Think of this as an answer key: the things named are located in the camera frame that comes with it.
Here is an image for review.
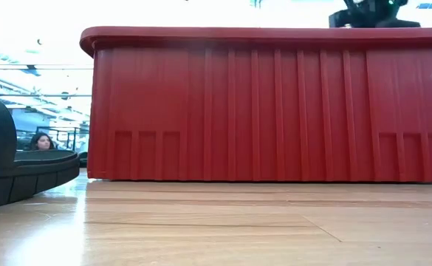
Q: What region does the black metal railing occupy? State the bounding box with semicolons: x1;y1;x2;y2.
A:
16;125;90;152

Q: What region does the red plastic bin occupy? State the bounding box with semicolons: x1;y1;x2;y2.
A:
79;25;432;184

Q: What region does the black slide sandal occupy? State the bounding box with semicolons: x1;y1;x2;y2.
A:
0;94;80;212

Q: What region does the person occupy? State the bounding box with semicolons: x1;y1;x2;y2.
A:
29;132;57;151

